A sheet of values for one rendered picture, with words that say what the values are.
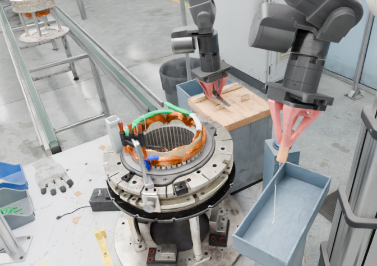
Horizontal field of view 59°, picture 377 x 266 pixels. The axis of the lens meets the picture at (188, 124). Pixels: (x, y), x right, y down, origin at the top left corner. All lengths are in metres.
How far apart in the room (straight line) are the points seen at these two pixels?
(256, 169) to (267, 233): 0.43
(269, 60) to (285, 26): 2.58
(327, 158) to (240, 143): 1.60
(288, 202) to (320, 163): 1.74
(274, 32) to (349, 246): 0.64
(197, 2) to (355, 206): 0.63
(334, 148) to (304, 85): 2.11
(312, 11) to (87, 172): 1.02
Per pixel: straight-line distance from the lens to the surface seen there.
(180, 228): 1.05
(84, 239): 1.10
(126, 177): 0.75
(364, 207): 0.91
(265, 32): 0.54
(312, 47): 0.56
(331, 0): 0.51
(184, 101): 1.14
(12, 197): 1.31
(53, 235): 1.15
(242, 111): 0.99
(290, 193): 0.80
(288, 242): 0.71
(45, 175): 1.34
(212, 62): 0.94
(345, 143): 2.73
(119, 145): 0.83
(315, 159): 2.53
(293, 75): 0.56
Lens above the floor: 1.59
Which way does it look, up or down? 34 degrees down
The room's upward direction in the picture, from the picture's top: 6 degrees counter-clockwise
